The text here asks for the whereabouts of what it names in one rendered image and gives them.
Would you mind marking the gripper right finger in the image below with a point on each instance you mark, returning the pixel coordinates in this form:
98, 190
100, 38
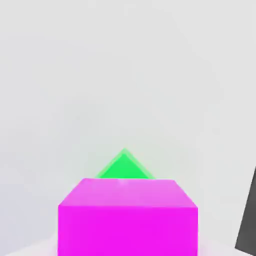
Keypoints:
212, 250

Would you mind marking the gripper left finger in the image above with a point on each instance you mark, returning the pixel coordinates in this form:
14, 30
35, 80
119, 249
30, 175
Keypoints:
43, 249

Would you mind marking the small magenta cube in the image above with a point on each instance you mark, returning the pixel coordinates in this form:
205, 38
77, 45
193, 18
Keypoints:
128, 224

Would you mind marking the small green cube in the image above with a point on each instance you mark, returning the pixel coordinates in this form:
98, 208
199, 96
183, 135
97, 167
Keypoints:
124, 169

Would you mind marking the large dark grey box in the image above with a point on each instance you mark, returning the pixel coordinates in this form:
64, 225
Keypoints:
249, 226

